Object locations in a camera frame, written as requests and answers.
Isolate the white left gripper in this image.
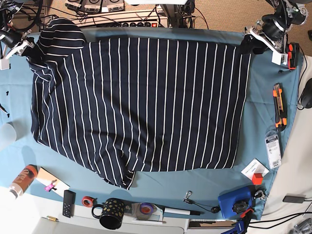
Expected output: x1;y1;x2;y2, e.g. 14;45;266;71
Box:
240;20;288;65

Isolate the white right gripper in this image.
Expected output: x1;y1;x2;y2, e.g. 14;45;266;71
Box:
0;36;40;71

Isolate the navy white striped t-shirt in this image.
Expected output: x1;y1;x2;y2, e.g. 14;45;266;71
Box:
27;19;251;189

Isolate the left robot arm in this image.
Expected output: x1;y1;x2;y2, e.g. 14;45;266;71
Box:
240;0;311;70

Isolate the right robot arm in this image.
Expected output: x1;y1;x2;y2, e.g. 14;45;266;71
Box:
0;0;43;71

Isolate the orange black clamp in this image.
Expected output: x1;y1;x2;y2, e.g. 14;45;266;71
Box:
287;42;300;70

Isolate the teal table cloth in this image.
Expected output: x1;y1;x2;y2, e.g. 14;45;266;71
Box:
0;26;304;221

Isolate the black computer mouse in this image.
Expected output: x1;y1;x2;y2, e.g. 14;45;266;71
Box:
300;78;312;109

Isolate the orange black utility knife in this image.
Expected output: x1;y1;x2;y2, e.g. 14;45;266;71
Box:
273;83;287;132

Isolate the translucent white cup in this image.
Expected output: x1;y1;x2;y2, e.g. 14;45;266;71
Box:
0;123;17;151

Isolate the black power strip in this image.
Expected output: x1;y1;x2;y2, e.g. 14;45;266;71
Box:
97;21;164;27

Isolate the clear plastic bit case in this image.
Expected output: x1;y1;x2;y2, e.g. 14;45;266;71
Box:
265;130;282;169

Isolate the white paper card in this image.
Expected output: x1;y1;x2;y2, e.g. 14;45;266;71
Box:
241;158;269;180

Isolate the orange brown bottle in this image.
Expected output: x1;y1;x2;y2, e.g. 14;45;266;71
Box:
9;164;38;199

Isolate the small orange cube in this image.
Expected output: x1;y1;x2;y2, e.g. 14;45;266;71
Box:
252;173;263;185

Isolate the black remote control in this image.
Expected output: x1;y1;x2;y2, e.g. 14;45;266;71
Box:
62;190;76;218

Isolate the red tape roll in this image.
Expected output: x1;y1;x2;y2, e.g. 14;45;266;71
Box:
81;196;95;208

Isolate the black power adapter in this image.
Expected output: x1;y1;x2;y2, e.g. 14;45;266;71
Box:
282;194;306;204

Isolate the blue plastic box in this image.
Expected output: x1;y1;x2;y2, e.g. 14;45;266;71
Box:
218;187;253;218

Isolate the black knob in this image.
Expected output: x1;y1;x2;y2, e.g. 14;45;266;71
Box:
232;200;249;214

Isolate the black mug yellow pattern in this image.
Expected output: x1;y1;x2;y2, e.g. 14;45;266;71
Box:
91;198;125;230

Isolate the blue black bar clamp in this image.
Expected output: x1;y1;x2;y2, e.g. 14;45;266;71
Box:
222;208;254;234

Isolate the white black marker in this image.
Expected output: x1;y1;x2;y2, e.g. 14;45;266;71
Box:
164;207;203;216

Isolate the purple tape roll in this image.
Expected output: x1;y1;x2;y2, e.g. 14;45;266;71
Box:
139;202;154;215

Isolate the carabiner with black lanyard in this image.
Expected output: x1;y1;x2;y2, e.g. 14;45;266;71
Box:
184;190;221;215

